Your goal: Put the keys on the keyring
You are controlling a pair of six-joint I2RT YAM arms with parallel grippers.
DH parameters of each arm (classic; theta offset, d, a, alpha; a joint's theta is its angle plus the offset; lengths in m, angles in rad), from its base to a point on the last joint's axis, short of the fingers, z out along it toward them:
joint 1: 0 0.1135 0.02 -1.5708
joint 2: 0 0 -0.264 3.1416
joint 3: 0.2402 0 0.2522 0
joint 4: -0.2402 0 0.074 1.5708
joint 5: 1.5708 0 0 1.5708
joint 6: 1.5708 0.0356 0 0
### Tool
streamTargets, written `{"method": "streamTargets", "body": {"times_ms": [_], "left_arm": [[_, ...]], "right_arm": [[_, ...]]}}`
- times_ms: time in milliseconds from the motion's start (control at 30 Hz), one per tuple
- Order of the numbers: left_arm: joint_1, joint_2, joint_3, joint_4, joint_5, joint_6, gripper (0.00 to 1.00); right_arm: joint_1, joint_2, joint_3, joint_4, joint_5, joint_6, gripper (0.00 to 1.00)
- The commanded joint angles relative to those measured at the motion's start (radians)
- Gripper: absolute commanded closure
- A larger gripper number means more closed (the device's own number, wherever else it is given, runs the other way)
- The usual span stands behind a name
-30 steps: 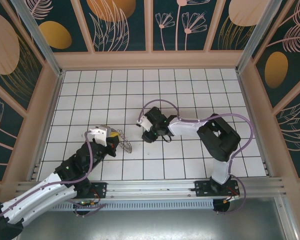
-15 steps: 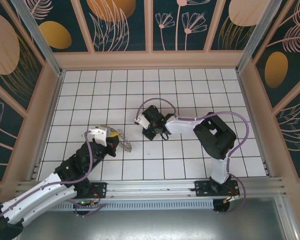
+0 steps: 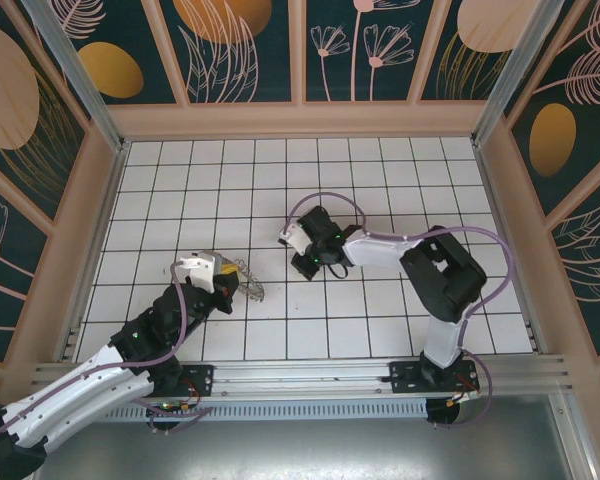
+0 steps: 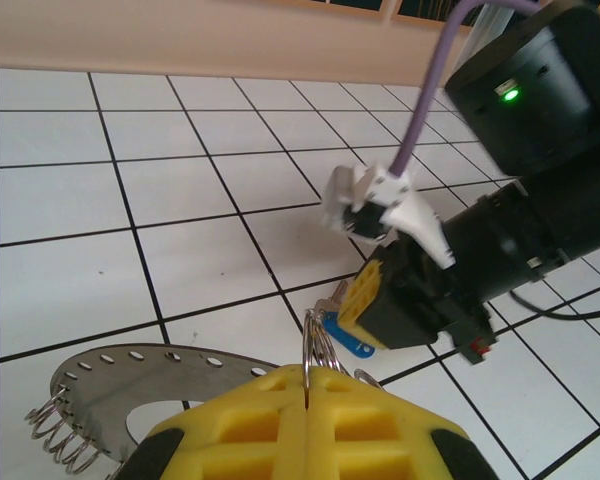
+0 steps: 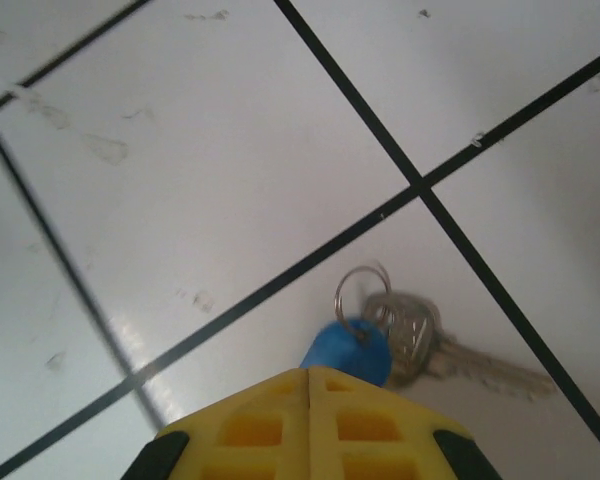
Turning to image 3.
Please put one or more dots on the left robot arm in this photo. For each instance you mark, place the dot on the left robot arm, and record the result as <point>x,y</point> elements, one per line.
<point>80,395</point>

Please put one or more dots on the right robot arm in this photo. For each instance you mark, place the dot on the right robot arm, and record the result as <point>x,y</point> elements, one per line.
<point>380,250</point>

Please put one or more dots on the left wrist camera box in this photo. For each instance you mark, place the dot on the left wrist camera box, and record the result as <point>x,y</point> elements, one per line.
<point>200,272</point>

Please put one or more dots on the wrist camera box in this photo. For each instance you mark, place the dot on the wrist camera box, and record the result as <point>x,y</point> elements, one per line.
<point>294,236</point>
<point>200,272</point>

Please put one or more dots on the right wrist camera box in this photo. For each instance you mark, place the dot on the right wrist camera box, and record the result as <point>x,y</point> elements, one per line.
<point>294,236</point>

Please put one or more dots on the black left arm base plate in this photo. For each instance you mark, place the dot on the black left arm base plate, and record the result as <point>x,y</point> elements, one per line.
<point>200,375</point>

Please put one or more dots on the aluminium table rail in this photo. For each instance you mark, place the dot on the aluminium table rail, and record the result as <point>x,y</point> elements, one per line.
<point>300,372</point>

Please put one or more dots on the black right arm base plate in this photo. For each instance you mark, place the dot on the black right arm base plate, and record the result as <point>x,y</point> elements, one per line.
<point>405,375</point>

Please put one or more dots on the aluminium corner post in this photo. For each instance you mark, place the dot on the aluminium corner post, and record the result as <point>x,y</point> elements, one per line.
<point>505,75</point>
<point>87,95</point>

